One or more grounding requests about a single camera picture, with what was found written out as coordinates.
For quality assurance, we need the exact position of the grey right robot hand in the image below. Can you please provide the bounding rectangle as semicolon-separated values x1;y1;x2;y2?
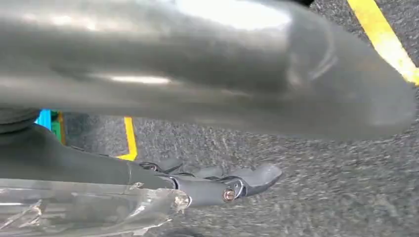
0;0;417;207

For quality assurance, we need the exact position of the orange strip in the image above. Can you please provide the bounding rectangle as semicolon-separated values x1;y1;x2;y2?
57;111;66;146

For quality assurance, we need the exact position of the green object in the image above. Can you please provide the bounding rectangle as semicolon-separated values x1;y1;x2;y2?
50;111;63;143

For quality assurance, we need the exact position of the blue object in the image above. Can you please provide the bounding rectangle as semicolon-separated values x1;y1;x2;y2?
35;109;52;131

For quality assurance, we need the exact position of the right arm ribbed grey sleeve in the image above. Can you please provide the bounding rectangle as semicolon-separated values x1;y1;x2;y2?
0;108;41;135

